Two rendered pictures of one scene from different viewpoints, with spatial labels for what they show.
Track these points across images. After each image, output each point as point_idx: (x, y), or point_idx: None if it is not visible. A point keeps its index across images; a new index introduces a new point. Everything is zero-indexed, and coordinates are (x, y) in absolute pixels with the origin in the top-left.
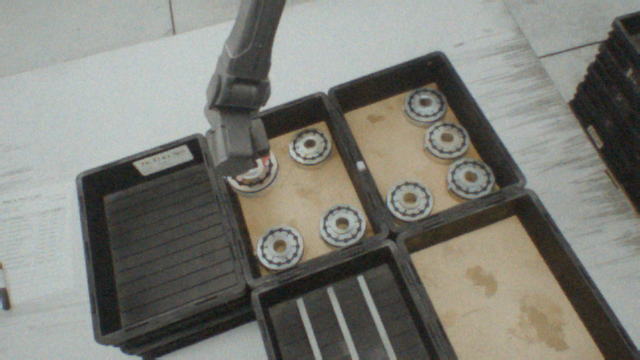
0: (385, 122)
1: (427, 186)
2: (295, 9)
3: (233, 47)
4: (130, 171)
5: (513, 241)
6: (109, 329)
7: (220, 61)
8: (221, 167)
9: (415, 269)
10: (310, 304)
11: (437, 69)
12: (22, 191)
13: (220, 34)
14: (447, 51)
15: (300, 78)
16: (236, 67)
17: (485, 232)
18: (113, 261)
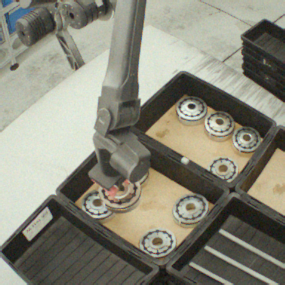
0: (171, 133)
1: None
2: (45, 98)
3: (116, 82)
4: (21, 240)
5: (283, 161)
6: None
7: (102, 99)
8: (133, 174)
9: (254, 198)
10: (198, 262)
11: (185, 83)
12: None
13: (5, 138)
14: (171, 78)
15: (76, 139)
16: (122, 94)
17: (269, 165)
18: None
